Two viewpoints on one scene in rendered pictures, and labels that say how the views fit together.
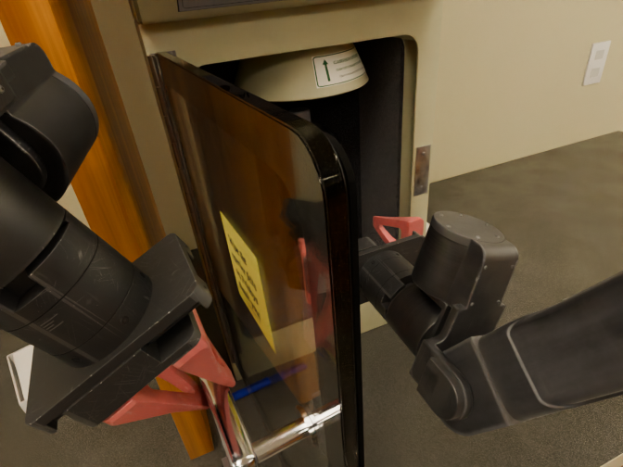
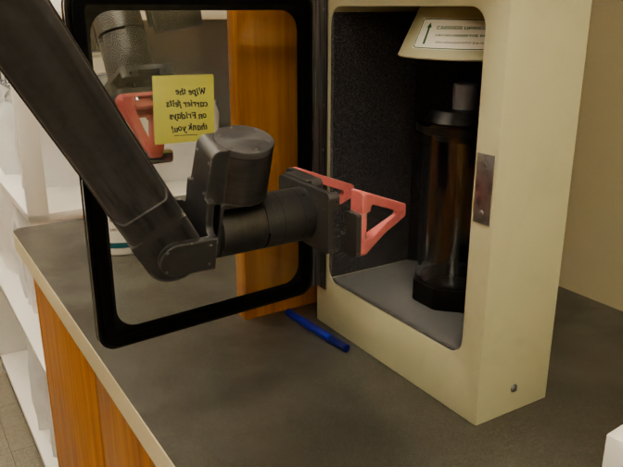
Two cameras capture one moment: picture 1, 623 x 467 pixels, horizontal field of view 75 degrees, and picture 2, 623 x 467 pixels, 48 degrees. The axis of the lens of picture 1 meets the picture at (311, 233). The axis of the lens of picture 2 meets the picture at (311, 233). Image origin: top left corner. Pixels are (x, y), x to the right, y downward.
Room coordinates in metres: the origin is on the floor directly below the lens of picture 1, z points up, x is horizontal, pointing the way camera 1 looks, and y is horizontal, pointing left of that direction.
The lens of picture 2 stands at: (0.20, -0.76, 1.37)
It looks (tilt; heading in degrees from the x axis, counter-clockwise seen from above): 18 degrees down; 78
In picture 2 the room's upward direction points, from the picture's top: straight up
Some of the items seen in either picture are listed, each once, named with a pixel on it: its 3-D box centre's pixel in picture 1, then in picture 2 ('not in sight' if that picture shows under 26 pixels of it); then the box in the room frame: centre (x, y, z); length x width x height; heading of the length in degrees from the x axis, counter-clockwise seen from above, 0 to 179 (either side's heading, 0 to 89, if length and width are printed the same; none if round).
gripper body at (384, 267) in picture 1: (390, 283); (287, 215); (0.32, -0.08, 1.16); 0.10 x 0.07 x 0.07; 110
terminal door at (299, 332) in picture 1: (254, 326); (208, 165); (0.25, 0.05, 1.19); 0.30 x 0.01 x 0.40; 24
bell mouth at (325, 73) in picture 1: (298, 61); (476, 31); (0.55, 0.00, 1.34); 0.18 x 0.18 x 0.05
